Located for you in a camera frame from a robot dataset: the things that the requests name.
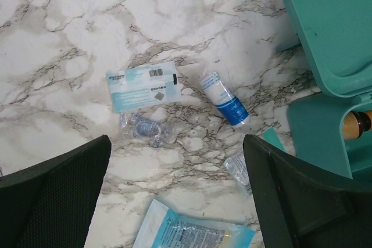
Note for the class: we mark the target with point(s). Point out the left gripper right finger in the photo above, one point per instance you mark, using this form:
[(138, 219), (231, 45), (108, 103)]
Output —
[(301, 205)]

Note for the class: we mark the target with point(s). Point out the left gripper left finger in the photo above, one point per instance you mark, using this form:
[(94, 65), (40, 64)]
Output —
[(51, 204)]

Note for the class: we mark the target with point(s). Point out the brown orange-capped medicine bottle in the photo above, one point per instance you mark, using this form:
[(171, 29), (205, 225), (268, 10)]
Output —
[(355, 124)]

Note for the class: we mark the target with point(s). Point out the white blue bandage roll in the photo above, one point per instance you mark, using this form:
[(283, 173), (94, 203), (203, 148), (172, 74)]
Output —
[(224, 100)]

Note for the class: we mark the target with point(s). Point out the teal medicine kit box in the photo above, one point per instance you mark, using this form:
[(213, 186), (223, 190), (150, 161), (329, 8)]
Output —
[(336, 38)]

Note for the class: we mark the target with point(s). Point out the small teal-strip zip bag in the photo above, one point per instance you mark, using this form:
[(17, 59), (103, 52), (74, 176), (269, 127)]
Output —
[(236, 167)]

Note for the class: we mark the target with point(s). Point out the blue clear plastic pouch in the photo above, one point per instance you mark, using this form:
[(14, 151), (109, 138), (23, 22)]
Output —
[(163, 227)]

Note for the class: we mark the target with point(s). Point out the clear crinkled plastic bag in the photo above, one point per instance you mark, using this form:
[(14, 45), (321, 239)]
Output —
[(140, 127)]

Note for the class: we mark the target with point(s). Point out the light blue gauze packet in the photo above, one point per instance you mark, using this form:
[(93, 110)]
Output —
[(143, 86)]

